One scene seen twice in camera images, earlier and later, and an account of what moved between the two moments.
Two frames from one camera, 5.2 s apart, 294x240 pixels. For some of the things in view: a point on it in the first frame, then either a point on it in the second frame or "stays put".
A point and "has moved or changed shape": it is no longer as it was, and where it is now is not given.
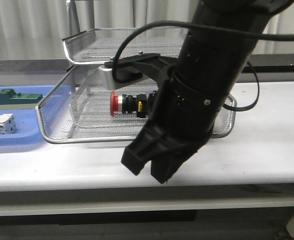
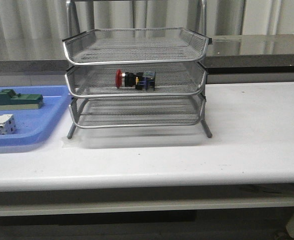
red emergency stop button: [141, 104] has moved or changed shape
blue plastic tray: [27, 131] stays put
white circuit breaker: [0, 124] stays put
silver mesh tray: [81, 108] has moved or changed shape
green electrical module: [8, 99] stays put
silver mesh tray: [97, 45] stays put
